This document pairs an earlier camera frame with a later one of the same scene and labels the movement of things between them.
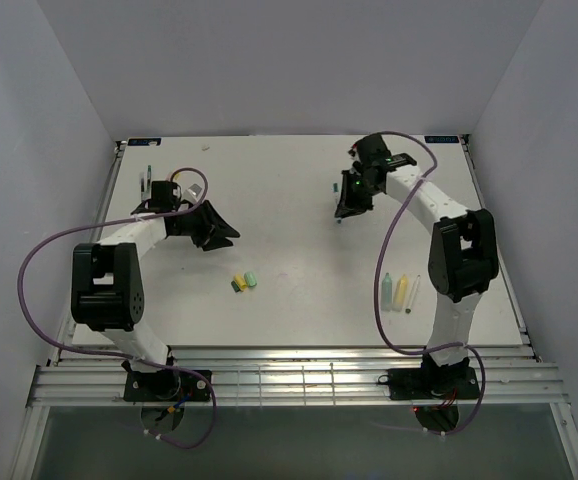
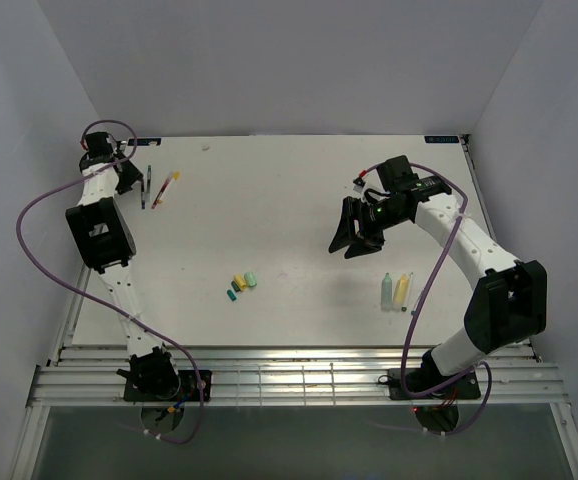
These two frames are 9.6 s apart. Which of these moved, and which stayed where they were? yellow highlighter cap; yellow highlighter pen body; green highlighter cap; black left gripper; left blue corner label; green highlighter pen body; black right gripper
Moved: black left gripper; black right gripper
Stayed: green highlighter pen body; yellow highlighter cap; yellow highlighter pen body; left blue corner label; green highlighter cap
